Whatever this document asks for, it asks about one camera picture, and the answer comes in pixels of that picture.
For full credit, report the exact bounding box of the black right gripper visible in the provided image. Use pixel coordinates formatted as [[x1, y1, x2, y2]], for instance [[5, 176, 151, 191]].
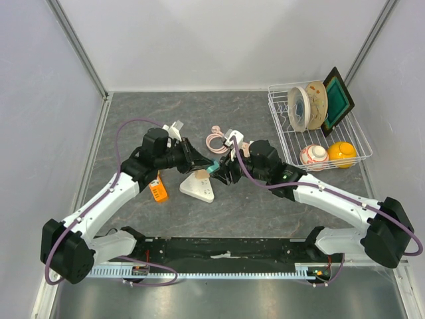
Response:
[[210, 146, 269, 186]]

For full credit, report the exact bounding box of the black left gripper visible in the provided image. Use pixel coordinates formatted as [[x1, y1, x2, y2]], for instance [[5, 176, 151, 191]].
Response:
[[155, 138, 213, 174]]

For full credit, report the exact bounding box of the teal charger adapter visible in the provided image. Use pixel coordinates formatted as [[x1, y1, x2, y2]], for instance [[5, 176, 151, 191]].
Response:
[[206, 161, 220, 174]]

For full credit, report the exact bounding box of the white triangular power strip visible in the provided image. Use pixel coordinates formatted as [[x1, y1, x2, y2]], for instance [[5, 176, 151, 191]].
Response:
[[179, 173, 214, 203]]

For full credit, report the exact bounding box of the pink round power strip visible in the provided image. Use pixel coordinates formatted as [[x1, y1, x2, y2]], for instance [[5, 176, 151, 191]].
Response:
[[242, 142, 250, 158]]

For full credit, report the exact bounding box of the orange power strip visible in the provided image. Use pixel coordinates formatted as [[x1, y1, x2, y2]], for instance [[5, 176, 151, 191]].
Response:
[[149, 175, 169, 203]]

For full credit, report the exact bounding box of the beige cube socket adapter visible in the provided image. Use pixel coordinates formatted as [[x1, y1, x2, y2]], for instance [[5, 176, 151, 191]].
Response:
[[195, 169, 210, 180]]

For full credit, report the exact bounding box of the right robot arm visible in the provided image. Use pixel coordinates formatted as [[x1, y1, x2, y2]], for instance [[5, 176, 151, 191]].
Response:
[[207, 140, 423, 268]]

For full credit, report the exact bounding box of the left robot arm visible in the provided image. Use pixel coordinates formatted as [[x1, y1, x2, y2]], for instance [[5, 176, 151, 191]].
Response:
[[41, 128, 214, 285]]

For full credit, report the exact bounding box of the red white patterned bowl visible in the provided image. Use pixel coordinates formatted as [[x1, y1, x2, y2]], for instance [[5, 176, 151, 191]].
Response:
[[299, 144, 329, 165]]

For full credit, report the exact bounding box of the cream plate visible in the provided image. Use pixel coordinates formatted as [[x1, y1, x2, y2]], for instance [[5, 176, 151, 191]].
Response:
[[288, 86, 311, 132]]

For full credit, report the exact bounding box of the beige patterned plate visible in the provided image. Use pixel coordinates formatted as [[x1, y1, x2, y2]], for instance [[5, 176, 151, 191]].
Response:
[[305, 81, 328, 130]]

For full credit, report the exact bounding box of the yellow bowl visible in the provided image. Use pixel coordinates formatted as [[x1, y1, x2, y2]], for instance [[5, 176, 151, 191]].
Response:
[[327, 142, 357, 168]]

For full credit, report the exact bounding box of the green square dish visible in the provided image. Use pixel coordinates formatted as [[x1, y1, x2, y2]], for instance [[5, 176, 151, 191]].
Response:
[[321, 66, 355, 138]]

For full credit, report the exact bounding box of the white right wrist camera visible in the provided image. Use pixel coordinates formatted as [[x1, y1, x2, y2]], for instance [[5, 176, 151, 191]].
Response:
[[224, 129, 244, 160]]

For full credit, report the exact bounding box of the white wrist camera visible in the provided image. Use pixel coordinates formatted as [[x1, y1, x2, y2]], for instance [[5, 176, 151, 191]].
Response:
[[224, 129, 244, 160], [162, 120, 184, 142]]

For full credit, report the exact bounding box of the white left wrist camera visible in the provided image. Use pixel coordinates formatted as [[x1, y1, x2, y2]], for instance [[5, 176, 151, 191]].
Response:
[[162, 120, 184, 142]]

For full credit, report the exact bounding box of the pink coiled cable with plug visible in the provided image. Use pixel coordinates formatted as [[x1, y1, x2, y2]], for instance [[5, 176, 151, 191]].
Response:
[[205, 125, 233, 154]]

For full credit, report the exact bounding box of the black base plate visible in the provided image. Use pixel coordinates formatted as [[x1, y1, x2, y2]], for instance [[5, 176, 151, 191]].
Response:
[[108, 236, 346, 270]]

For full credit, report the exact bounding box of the white wire dish rack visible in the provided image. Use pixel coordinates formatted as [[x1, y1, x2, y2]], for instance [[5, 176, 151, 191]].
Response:
[[268, 82, 373, 171]]

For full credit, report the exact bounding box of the grey cable duct rail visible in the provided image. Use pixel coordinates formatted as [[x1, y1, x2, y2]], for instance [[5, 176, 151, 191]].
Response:
[[88, 259, 318, 280]]

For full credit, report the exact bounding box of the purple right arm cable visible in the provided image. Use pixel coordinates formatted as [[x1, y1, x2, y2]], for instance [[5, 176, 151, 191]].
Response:
[[232, 136, 424, 288]]

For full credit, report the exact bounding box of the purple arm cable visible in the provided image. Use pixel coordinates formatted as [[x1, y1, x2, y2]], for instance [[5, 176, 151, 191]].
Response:
[[44, 118, 179, 286], [232, 136, 424, 288]]

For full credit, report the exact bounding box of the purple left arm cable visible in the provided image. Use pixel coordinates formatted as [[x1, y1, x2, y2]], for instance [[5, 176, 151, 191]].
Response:
[[44, 118, 179, 286]]

